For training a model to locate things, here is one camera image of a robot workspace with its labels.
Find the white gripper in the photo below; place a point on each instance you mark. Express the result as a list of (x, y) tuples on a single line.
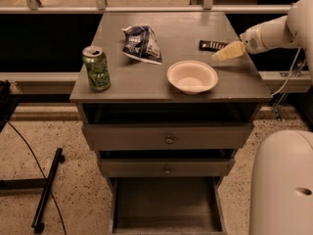
[(250, 42)]

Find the dark chocolate rxbar wrapper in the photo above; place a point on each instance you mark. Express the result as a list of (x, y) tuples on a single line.
[(212, 46)]

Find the grey wooden drawer cabinet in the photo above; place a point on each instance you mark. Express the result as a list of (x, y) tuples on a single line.
[(141, 94)]

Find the grey top drawer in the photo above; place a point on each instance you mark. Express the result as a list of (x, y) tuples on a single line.
[(118, 137)]

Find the grey middle drawer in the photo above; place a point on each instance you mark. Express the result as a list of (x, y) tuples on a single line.
[(164, 167)]

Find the grey open bottom drawer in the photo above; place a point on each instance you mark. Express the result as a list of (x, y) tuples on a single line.
[(166, 206)]

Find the white paper bowl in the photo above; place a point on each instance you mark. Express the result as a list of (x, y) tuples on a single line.
[(192, 77)]

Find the blue white chip bag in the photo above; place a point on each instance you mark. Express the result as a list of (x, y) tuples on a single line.
[(141, 44)]

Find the green soda can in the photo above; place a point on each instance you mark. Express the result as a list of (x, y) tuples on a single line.
[(95, 61)]

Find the metal window railing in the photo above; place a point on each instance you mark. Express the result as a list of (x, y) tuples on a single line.
[(98, 8)]

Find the black object at left edge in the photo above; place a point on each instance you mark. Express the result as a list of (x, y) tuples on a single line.
[(7, 103)]

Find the black stand base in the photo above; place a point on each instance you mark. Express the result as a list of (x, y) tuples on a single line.
[(45, 184)]

